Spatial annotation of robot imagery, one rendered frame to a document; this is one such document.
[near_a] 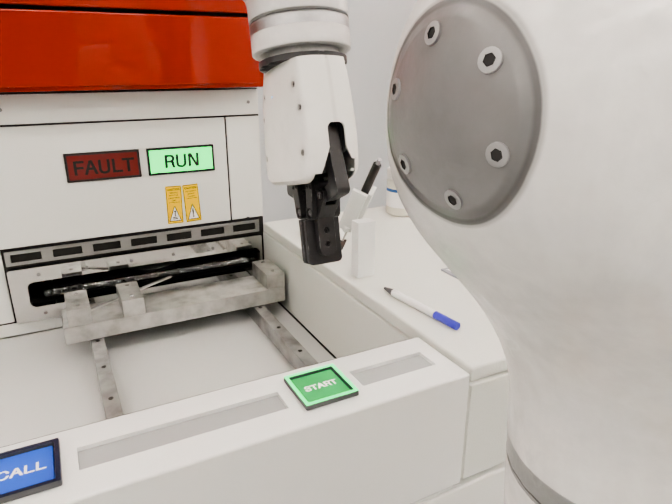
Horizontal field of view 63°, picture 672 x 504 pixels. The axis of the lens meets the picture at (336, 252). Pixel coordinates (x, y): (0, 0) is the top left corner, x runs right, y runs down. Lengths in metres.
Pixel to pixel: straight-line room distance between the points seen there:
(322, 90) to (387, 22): 2.51
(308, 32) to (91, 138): 0.62
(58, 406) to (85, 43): 0.53
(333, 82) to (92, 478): 0.36
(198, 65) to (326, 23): 0.54
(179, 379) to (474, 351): 0.45
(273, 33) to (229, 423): 0.34
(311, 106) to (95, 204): 0.65
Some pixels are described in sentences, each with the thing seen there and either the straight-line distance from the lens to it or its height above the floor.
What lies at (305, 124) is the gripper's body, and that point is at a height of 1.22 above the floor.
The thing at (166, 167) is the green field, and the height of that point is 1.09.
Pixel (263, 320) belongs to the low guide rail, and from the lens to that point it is 0.96.
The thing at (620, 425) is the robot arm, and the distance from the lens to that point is 0.24.
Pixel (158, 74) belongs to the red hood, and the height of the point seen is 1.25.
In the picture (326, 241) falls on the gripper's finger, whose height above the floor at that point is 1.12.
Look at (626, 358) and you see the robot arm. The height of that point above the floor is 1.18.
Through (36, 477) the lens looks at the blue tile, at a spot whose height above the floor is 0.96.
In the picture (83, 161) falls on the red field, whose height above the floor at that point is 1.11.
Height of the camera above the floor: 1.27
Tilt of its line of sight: 19 degrees down
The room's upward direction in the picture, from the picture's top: straight up
